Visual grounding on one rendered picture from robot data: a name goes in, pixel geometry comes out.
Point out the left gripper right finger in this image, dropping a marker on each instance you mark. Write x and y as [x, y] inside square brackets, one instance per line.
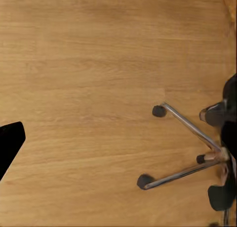
[229, 137]

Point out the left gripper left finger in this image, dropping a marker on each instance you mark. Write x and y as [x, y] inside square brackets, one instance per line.
[12, 137]

